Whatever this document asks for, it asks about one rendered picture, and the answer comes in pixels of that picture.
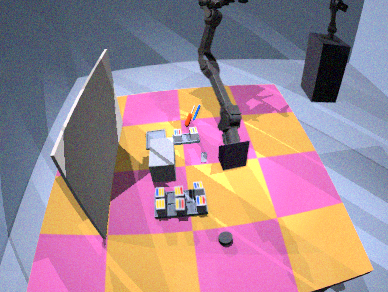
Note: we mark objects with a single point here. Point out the orange-handled screwdriver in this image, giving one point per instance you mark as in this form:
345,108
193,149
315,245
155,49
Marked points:
189,118

